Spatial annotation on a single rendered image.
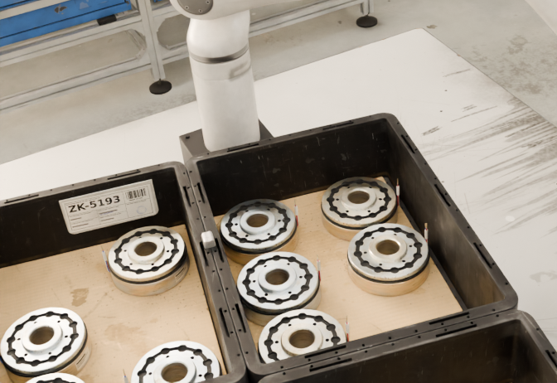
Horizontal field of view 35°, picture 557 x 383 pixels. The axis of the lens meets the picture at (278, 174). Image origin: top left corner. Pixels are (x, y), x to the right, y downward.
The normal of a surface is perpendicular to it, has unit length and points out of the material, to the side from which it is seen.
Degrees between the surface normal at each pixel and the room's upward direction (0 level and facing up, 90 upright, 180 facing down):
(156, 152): 0
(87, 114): 0
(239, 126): 90
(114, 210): 90
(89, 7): 90
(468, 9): 0
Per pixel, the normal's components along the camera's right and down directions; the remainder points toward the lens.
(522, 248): -0.10, -0.79
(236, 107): 0.41, 0.53
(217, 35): -0.08, -0.53
